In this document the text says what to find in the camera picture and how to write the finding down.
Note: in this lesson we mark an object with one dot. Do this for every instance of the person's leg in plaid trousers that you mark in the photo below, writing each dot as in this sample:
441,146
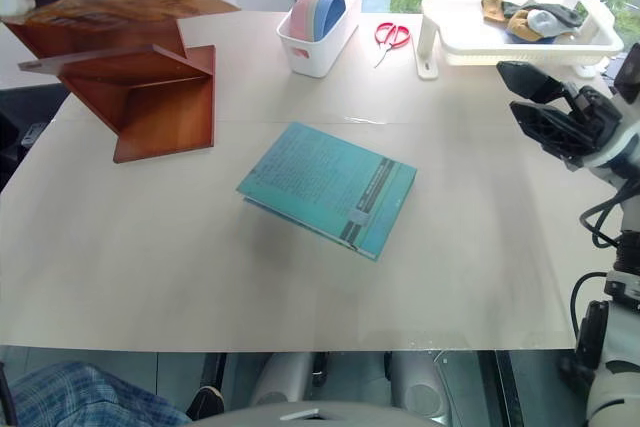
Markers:
85,397

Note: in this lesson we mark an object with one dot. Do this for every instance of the silver robot leg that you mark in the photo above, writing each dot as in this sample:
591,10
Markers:
420,387
282,379

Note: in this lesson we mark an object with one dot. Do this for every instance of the yellow sock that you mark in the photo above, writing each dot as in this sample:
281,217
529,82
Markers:
520,27

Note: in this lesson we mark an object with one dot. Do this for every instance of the pale green plastic bowl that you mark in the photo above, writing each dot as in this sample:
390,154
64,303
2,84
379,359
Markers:
314,9

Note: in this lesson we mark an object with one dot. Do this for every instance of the brown sock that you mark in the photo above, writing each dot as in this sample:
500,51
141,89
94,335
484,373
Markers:
492,8

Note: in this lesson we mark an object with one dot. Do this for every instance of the black shoe with white sole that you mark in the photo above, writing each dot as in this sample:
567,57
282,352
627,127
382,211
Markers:
205,402

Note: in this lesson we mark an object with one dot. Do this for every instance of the teal paperback book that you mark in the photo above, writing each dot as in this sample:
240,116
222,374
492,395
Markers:
325,187

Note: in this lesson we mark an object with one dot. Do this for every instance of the silver left robot leg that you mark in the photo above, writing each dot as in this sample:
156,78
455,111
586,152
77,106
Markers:
282,379

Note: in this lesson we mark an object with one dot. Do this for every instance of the bundled socks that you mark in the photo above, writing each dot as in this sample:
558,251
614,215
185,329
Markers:
555,12

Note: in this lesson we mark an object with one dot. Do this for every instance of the pink plastic bowl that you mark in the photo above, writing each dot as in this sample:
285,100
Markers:
302,19

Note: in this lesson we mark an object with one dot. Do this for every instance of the reddish brown wooden bookshelf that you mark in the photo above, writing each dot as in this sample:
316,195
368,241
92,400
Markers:
165,117

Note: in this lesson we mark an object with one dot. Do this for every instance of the black chair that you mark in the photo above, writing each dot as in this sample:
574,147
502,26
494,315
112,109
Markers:
25,132

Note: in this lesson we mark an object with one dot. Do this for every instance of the silver right robot leg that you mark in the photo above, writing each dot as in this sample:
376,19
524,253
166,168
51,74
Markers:
420,387

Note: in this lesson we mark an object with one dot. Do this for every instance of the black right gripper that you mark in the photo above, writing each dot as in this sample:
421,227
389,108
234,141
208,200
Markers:
595,127

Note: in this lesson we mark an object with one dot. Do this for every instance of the white plastic storage bin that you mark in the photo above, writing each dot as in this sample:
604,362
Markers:
312,57

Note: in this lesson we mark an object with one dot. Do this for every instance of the white plastic basket rack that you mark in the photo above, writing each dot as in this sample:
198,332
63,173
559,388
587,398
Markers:
520,52

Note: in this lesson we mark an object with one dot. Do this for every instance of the blue plastic bowl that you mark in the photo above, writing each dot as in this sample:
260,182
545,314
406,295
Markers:
331,9

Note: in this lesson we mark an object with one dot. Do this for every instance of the dark blue sock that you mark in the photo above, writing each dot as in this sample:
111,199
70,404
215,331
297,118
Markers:
525,41

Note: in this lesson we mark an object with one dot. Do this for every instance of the light blue sock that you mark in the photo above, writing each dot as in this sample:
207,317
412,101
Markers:
545,22

